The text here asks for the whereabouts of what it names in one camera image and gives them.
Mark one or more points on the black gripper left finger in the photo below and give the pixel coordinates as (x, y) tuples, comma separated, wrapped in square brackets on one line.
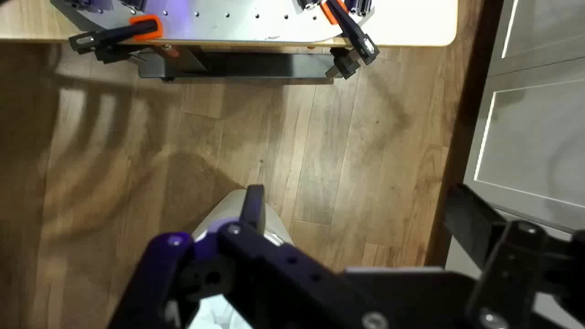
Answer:
[(275, 267)]

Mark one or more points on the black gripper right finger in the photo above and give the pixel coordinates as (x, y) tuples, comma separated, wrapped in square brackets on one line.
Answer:
[(509, 274)]

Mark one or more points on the clear plastic bin liner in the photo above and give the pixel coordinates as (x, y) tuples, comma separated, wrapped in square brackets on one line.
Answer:
[(220, 312)]

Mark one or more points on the grey panelled cabinet door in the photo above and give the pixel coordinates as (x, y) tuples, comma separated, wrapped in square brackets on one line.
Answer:
[(531, 120)]

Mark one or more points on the orange and black clamp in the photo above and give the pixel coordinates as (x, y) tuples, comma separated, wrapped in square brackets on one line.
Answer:
[(354, 33), (131, 33)]

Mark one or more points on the black table frame bar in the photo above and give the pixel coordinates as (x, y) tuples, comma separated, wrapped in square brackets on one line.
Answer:
[(244, 66)]

